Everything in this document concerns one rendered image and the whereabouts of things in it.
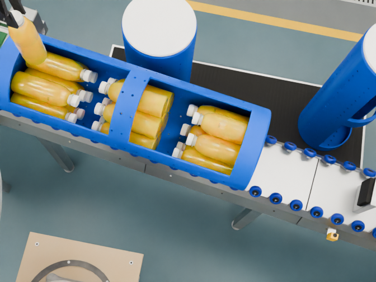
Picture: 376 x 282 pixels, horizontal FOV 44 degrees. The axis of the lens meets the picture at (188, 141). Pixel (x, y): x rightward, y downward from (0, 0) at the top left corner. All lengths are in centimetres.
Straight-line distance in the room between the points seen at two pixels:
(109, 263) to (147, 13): 91
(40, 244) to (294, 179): 91
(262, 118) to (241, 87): 123
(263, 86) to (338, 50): 63
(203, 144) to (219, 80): 123
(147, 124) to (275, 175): 53
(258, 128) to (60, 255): 75
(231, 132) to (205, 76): 125
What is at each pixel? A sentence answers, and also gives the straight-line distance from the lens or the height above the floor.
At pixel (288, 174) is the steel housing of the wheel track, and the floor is 93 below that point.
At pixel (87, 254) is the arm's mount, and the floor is 101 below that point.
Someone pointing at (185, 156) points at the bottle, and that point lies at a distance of 153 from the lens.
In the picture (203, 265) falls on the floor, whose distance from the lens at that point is 259.
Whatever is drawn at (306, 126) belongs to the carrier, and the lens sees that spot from 255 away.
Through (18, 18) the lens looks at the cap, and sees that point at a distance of 136.
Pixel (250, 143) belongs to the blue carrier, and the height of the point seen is 123.
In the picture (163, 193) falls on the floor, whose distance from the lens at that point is 262.
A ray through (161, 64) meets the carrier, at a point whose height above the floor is 97.
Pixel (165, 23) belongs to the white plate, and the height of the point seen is 104.
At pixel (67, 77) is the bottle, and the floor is 112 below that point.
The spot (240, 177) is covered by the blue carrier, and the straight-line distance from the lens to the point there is 147.
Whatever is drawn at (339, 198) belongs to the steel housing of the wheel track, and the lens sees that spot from 180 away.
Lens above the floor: 258
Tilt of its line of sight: 72 degrees down
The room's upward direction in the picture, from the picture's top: 11 degrees clockwise
